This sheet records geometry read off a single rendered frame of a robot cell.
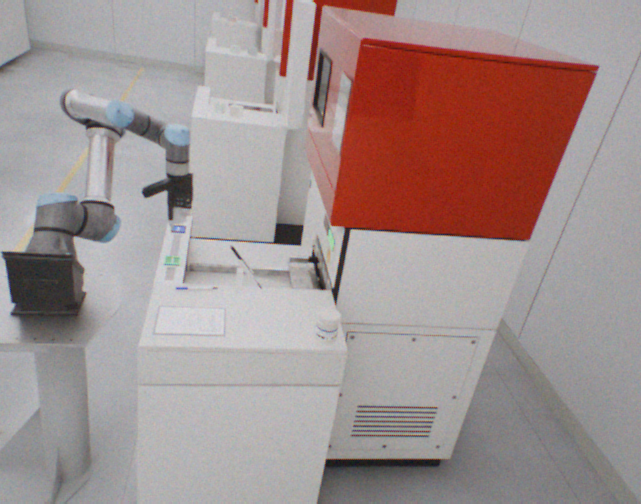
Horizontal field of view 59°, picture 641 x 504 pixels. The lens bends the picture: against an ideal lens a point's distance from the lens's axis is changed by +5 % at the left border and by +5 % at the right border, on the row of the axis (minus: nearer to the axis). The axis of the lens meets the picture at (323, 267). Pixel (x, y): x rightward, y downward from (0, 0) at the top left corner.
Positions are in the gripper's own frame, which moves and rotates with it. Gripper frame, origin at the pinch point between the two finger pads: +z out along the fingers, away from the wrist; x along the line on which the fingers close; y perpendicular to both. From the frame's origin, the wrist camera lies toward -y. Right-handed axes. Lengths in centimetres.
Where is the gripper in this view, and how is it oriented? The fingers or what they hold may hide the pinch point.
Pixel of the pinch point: (170, 225)
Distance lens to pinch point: 201.4
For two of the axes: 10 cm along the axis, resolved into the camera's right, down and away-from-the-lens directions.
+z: -1.5, 8.6, 4.9
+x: -1.4, -5.1, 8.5
